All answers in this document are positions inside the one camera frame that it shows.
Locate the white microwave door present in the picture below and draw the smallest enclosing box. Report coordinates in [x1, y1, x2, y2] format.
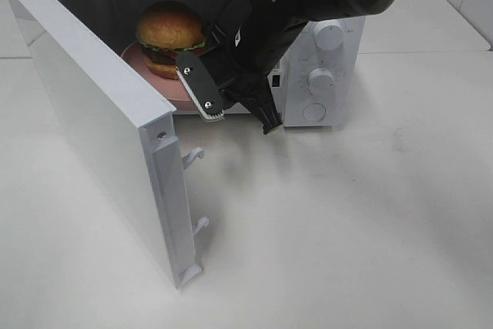
[8, 0, 208, 287]

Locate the round white door button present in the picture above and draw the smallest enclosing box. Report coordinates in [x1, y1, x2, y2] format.
[303, 103, 326, 122]

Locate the pink round plate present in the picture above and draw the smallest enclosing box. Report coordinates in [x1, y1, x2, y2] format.
[121, 42, 196, 112]

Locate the upper white power knob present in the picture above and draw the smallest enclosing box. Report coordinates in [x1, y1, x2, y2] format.
[313, 20, 345, 51]

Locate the toy burger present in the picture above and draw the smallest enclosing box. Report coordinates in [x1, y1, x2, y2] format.
[136, 1, 206, 79]

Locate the lower white timer knob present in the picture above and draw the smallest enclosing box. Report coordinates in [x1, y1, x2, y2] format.
[307, 68, 334, 96]

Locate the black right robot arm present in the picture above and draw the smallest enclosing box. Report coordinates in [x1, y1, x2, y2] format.
[198, 0, 394, 133]

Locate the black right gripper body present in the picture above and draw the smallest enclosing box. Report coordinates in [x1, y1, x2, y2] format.
[202, 2, 307, 102]

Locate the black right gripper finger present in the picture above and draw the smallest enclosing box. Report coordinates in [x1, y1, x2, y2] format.
[230, 78, 282, 135]

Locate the white microwave oven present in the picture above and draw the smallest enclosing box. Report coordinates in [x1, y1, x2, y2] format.
[38, 0, 364, 126]

